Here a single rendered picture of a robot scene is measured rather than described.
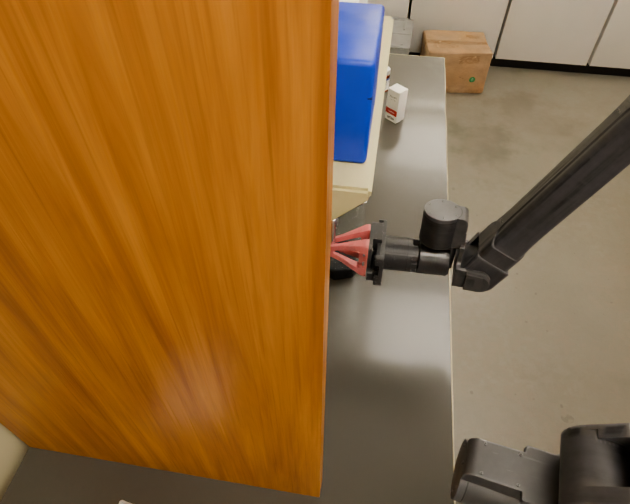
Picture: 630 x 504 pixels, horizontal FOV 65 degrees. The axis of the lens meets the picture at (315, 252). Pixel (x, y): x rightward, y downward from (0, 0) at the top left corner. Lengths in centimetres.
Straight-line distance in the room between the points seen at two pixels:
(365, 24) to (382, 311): 69
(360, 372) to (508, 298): 148
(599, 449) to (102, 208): 42
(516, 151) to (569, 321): 117
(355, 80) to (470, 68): 310
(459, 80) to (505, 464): 313
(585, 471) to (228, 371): 32
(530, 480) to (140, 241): 38
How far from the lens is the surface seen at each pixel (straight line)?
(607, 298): 253
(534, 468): 51
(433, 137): 146
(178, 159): 30
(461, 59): 343
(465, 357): 211
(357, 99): 38
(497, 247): 79
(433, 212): 77
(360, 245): 80
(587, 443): 48
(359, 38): 40
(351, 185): 40
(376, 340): 98
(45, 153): 35
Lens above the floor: 177
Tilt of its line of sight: 49 degrees down
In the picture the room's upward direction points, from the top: straight up
